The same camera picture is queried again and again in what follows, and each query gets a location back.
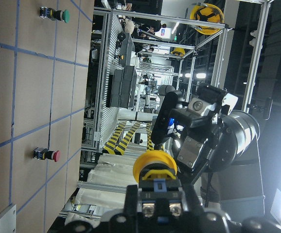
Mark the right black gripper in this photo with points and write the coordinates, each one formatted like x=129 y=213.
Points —
x=211 y=136

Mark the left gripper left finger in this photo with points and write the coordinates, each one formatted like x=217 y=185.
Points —
x=130 y=209

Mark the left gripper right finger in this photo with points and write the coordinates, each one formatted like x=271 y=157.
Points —
x=191 y=206

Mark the yellow push button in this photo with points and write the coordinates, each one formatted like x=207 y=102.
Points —
x=160 y=192

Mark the red push button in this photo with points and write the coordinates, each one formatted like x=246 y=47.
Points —
x=44 y=153

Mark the green push button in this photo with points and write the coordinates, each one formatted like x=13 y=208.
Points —
x=52 y=14

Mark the yellow hard hat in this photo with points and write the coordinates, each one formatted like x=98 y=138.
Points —
x=208 y=13

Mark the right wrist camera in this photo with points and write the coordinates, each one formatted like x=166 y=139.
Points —
x=164 y=124

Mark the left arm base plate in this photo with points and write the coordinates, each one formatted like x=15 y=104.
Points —
x=8 y=222

